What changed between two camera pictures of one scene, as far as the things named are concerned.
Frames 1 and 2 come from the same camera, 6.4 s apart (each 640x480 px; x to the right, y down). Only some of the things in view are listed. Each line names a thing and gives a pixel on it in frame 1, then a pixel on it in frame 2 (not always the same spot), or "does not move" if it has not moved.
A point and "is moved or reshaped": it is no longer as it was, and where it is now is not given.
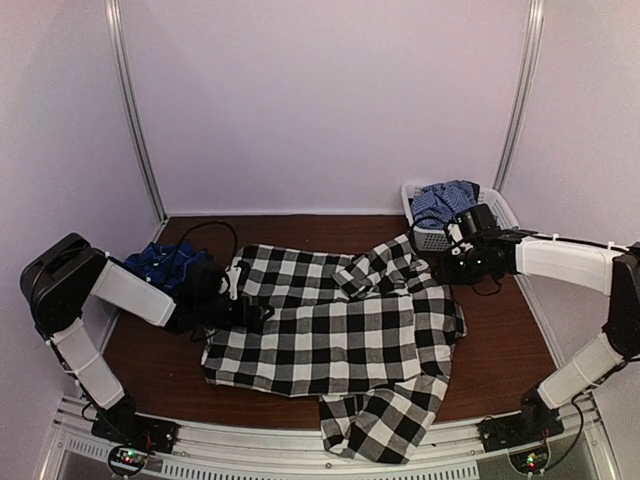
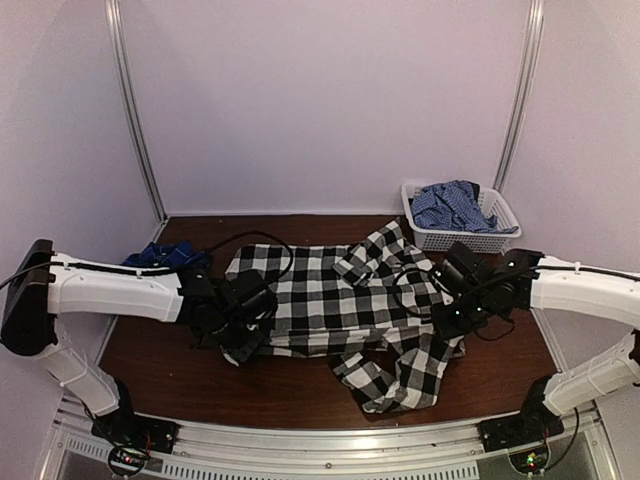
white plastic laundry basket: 435,239 does not move
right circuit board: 530,461 does not move
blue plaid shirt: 167,264 does not move
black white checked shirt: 370,335 is moved or reshaped
